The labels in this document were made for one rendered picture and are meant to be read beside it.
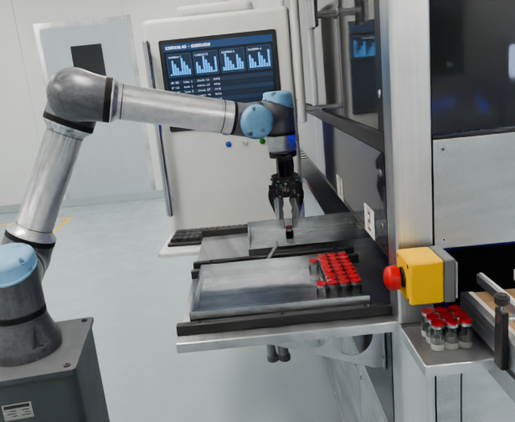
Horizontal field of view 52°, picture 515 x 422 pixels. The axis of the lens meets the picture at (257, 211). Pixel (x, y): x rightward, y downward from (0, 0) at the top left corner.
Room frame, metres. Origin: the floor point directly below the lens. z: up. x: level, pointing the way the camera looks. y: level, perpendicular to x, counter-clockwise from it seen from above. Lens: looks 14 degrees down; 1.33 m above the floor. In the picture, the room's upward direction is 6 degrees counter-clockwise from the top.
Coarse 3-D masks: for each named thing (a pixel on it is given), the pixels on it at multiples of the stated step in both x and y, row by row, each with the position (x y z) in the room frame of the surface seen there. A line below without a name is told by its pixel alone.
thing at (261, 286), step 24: (216, 264) 1.17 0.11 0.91; (240, 264) 1.17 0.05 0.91; (264, 264) 1.17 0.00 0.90; (288, 264) 1.17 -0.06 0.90; (216, 288) 1.10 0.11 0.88; (240, 288) 1.08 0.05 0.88; (264, 288) 1.07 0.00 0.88; (288, 288) 1.06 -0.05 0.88; (312, 288) 1.04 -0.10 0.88; (192, 312) 0.91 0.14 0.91; (216, 312) 0.91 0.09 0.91; (240, 312) 0.91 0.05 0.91; (264, 312) 0.91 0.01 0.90
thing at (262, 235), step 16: (256, 224) 1.51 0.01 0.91; (272, 224) 1.51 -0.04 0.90; (288, 224) 1.51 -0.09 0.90; (304, 224) 1.51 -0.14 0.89; (320, 224) 1.51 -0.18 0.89; (336, 224) 1.50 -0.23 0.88; (352, 224) 1.48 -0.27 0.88; (256, 240) 1.42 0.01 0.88; (272, 240) 1.41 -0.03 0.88; (304, 240) 1.38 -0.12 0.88; (320, 240) 1.37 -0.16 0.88; (336, 240) 1.25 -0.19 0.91; (352, 240) 1.25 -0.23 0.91; (368, 240) 1.25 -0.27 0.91
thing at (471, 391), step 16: (352, 352) 1.35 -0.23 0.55; (336, 368) 1.70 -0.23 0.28; (352, 368) 1.36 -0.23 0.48; (336, 384) 1.73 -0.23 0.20; (352, 384) 1.38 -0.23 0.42; (368, 384) 1.14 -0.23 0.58; (448, 384) 0.85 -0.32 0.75; (464, 384) 0.85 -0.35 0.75; (480, 384) 0.85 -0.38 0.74; (496, 384) 0.85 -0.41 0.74; (336, 400) 1.76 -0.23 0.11; (352, 400) 1.40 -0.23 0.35; (368, 400) 1.15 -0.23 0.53; (448, 400) 0.85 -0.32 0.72; (464, 400) 0.85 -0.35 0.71; (480, 400) 0.85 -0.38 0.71; (496, 400) 0.85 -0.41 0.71; (352, 416) 1.41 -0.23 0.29; (368, 416) 1.16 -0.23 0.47; (384, 416) 0.98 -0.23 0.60; (448, 416) 0.85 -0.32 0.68; (464, 416) 0.85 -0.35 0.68; (480, 416) 0.85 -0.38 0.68; (496, 416) 0.85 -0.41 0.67; (512, 416) 0.85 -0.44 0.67
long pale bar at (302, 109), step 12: (300, 24) 1.63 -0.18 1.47; (300, 36) 1.62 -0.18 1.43; (300, 48) 1.62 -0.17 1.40; (300, 60) 1.62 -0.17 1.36; (300, 72) 1.62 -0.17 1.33; (300, 84) 1.62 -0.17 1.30; (300, 96) 1.62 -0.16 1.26; (300, 108) 1.62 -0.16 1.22; (312, 108) 1.62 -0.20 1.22; (324, 108) 1.62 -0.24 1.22; (300, 120) 1.62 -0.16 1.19
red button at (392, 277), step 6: (384, 270) 0.79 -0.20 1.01; (390, 270) 0.78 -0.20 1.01; (396, 270) 0.78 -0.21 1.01; (384, 276) 0.79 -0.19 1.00; (390, 276) 0.77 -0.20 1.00; (396, 276) 0.77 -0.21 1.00; (384, 282) 0.79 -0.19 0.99; (390, 282) 0.77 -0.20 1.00; (396, 282) 0.77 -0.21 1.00; (390, 288) 0.78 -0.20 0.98; (396, 288) 0.77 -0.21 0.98
